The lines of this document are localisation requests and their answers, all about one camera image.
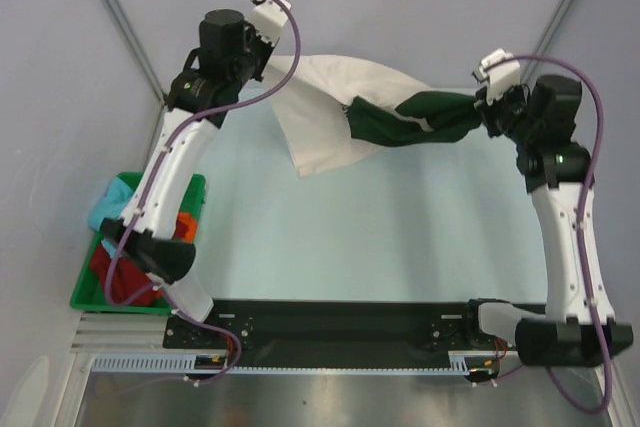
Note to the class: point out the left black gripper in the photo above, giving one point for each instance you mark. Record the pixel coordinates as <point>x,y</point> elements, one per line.
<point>265,46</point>

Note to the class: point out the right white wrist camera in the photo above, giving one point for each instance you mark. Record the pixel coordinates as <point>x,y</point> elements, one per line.
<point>496,74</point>

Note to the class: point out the orange t-shirt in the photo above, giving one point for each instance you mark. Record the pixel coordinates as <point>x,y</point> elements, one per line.
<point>186,227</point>

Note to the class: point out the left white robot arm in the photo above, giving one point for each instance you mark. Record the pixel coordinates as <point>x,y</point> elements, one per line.
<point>233,49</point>

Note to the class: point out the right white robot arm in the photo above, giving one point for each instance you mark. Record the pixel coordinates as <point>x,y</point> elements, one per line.
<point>578,327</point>

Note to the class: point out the light blue t-shirt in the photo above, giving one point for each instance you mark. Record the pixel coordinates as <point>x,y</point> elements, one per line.
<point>111,204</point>

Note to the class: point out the aluminium frame rail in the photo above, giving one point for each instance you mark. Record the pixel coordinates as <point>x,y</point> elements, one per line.
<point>120,334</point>

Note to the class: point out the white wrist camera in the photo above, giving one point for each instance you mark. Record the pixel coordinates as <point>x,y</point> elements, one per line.
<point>269,19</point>
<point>496,74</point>

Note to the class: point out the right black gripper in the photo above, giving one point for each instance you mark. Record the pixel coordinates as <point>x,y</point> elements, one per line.
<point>497,115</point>

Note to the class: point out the green plastic bin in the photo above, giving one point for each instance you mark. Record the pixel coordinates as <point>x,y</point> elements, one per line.
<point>86,295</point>

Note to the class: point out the white and green t-shirt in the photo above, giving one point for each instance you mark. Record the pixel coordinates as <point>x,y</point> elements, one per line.
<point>338,110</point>

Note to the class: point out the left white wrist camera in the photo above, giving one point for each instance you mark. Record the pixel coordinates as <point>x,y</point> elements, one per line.
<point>269,19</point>

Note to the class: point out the aluminium corner post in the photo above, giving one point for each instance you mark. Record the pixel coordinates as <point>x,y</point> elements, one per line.
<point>560,22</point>
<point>132,43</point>

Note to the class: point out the left aluminium corner post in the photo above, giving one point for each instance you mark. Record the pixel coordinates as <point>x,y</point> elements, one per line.
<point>132,43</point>

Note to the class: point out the right aluminium corner post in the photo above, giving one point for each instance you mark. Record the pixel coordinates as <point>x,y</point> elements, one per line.
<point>560,22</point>

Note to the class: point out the grey slotted cable duct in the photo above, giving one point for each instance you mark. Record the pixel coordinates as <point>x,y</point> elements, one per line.
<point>203,364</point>

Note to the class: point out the dark red t-shirt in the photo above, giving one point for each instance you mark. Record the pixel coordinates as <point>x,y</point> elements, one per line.
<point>126,281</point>

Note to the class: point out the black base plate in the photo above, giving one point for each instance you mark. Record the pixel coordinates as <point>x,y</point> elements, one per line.
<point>386,355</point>

